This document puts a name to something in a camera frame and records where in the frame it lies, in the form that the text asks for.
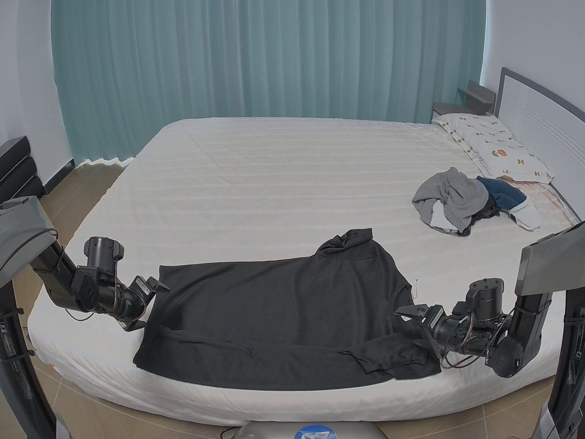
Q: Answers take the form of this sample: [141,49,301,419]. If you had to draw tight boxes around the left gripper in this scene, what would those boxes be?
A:
[119,276,172,333]

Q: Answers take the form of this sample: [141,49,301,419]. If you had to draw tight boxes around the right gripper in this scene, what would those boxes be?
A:
[394,305,472,361]

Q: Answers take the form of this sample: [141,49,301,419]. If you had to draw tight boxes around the black T-shirt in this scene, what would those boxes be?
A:
[133,228,443,390]

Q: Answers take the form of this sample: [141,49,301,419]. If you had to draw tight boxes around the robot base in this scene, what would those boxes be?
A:
[222,421,387,439]

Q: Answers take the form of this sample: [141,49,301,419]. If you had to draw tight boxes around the pile of clothes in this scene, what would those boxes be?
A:
[411,167,542,237]

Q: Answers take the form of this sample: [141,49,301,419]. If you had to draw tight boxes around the bed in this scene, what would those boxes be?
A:
[27,67,585,425]

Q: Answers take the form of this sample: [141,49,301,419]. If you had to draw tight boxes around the black chest of drawers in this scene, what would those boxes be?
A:
[0,136,46,205]

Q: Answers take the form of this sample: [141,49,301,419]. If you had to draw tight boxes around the white printed pillow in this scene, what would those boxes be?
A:
[431,112,555,184]

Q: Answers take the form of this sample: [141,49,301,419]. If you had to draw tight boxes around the grey bedside table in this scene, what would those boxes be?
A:
[432,80,498,120]

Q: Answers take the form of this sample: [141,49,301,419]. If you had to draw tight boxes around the blue-green curtain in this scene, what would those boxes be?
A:
[50,0,490,166]

